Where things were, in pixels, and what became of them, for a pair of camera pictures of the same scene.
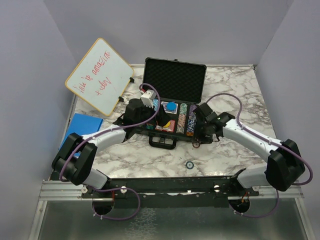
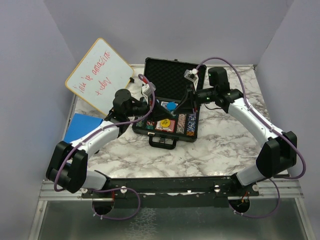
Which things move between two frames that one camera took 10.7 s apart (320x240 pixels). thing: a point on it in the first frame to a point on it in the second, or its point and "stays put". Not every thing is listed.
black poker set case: (171, 88) stays put
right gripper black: (198, 136) to (186, 105)
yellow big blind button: (167, 125) stays put
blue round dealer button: (171, 106) stays put
